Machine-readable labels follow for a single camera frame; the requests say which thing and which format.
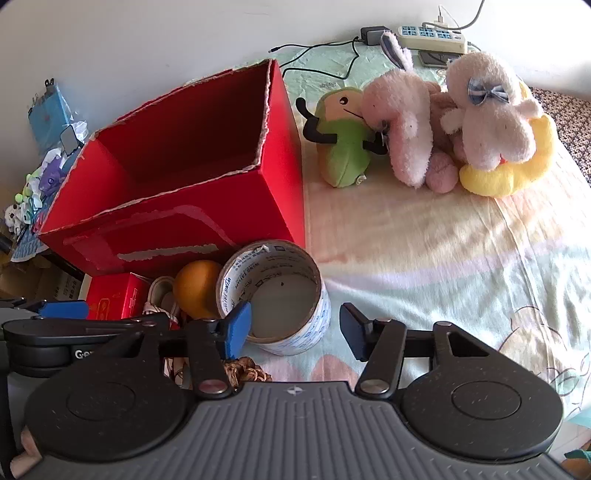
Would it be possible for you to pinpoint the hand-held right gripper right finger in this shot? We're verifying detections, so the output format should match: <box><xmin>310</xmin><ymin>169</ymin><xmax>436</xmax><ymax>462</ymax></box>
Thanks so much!
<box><xmin>339</xmin><ymin>302</ymin><xmax>490</xmax><ymax>398</ymax></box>

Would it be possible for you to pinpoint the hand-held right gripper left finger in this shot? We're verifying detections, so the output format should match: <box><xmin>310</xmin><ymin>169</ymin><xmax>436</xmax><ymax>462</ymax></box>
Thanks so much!
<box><xmin>108</xmin><ymin>301</ymin><xmax>254</xmax><ymax>400</ymax></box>

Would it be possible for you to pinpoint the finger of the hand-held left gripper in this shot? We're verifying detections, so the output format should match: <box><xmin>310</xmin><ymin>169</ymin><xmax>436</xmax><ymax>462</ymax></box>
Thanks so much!
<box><xmin>2</xmin><ymin>300</ymin><xmax>155</xmax><ymax>343</ymax></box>

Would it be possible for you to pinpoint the printed packing tape roll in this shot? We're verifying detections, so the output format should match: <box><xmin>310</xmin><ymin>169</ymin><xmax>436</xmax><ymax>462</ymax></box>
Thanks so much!
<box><xmin>217</xmin><ymin>240</ymin><xmax>332</xmax><ymax>356</ymax></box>

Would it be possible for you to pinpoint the brown pine cone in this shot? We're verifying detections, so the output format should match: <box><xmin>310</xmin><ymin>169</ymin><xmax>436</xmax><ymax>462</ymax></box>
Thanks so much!
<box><xmin>224</xmin><ymin>355</ymin><xmax>273</xmax><ymax>384</ymax></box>

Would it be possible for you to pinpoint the small red carton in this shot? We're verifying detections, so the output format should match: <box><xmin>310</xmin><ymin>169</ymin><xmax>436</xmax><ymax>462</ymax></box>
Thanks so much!
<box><xmin>85</xmin><ymin>272</ymin><xmax>151</xmax><ymax>321</ymax></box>

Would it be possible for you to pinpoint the orange wooden gourd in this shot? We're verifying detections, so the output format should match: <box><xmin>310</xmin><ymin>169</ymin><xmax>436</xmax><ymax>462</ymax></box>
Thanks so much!
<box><xmin>173</xmin><ymin>260</ymin><xmax>223</xmax><ymax>320</ymax></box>

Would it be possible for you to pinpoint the small red white shoe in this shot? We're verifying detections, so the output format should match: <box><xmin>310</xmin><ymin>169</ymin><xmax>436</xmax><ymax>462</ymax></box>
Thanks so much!
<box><xmin>141</xmin><ymin>276</ymin><xmax>185</xmax><ymax>328</ymax></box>

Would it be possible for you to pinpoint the large red cardboard box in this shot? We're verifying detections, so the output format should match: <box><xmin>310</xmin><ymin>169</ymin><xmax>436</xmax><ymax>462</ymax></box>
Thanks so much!
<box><xmin>36</xmin><ymin>58</ymin><xmax>306</xmax><ymax>278</ymax></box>

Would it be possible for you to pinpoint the person's left hand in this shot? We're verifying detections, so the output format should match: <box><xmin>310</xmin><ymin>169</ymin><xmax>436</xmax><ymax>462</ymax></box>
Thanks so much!
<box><xmin>11</xmin><ymin>427</ymin><xmax>42</xmax><ymax>478</ymax></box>

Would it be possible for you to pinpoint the white printed carton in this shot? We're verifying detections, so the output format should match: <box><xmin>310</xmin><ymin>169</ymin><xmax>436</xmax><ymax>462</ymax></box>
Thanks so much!
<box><xmin>51</xmin><ymin>272</ymin><xmax>86</xmax><ymax>301</ymax></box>

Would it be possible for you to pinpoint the brown cardboard box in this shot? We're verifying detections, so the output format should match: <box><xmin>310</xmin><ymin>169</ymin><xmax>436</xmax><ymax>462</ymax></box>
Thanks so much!
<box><xmin>0</xmin><ymin>263</ymin><xmax>61</xmax><ymax>300</ymax></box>

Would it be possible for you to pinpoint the pastel printed bedsheet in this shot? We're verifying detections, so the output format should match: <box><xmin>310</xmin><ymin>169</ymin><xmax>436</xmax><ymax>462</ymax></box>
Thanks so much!
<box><xmin>256</xmin><ymin>28</ymin><xmax>591</xmax><ymax>425</ymax></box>

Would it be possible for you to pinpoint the white fluffy toy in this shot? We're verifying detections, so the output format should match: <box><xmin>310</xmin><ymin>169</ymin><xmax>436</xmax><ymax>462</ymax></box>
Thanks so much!
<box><xmin>4</xmin><ymin>203</ymin><xmax>26</xmax><ymax>234</ymax></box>

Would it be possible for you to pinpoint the small green toy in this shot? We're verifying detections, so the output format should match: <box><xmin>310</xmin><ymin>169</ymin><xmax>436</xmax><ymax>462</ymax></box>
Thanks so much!
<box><xmin>14</xmin><ymin>173</ymin><xmax>44</xmax><ymax>208</ymax></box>

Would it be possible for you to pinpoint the purple toy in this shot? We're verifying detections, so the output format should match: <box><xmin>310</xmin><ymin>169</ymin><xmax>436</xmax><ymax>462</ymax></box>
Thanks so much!
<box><xmin>38</xmin><ymin>161</ymin><xmax>65</xmax><ymax>195</ymax></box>

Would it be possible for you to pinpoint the small black-framed mirror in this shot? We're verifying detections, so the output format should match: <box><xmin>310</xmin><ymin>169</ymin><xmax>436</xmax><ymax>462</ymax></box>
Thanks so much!
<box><xmin>60</xmin><ymin>124</ymin><xmax>84</xmax><ymax>153</ymax></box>

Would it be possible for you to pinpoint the white plastic bag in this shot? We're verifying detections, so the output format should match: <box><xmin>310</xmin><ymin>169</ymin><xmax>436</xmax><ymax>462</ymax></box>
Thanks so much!
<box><xmin>44</xmin><ymin>119</ymin><xmax>89</xmax><ymax>169</ymax></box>

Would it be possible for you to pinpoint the green plush toy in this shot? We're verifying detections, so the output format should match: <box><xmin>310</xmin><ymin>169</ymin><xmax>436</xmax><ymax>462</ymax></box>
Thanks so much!
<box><xmin>295</xmin><ymin>88</ymin><xmax>386</xmax><ymax>189</ymax></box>

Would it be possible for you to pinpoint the blue plastic packet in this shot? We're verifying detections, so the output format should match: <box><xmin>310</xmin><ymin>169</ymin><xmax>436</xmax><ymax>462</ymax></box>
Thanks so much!
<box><xmin>28</xmin><ymin>79</ymin><xmax>75</xmax><ymax>155</ymax></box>

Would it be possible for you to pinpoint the yellow plush toy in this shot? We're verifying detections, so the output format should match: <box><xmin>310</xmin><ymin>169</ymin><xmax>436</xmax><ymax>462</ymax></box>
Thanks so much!
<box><xmin>458</xmin><ymin>80</ymin><xmax>559</xmax><ymax>198</ymax></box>

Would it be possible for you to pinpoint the pink plush rabbit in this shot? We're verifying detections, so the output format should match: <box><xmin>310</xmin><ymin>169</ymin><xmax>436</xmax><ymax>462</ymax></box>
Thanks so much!
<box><xmin>362</xmin><ymin>31</ymin><xmax>460</xmax><ymax>193</ymax></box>

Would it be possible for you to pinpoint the pale plush rabbit with bow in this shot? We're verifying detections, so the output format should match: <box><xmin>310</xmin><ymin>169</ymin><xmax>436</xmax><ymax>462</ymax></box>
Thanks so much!
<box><xmin>438</xmin><ymin>51</ymin><xmax>546</xmax><ymax>171</ymax></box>

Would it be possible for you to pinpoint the black smartphone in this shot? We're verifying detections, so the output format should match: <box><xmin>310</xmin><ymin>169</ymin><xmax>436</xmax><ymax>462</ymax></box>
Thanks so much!
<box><xmin>418</xmin><ymin>50</ymin><xmax>458</xmax><ymax>69</ymax></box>

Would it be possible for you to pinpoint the black power adapter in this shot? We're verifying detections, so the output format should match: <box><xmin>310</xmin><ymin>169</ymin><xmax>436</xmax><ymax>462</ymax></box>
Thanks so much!
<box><xmin>360</xmin><ymin>25</ymin><xmax>393</xmax><ymax>47</ymax></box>

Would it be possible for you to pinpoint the white blue power strip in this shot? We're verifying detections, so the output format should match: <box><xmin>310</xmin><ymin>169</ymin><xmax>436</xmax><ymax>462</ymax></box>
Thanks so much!
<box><xmin>397</xmin><ymin>24</ymin><xmax>468</xmax><ymax>54</ymax></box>

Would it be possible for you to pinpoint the black charging cable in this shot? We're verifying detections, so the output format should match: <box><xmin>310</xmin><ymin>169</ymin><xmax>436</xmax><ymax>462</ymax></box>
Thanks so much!
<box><xmin>268</xmin><ymin>39</ymin><xmax>370</xmax><ymax>81</ymax></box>

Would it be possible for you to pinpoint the grey power cable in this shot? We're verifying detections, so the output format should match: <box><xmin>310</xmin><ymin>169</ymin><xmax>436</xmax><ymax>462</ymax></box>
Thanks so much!
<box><xmin>445</xmin><ymin>0</ymin><xmax>485</xmax><ymax>31</ymax></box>

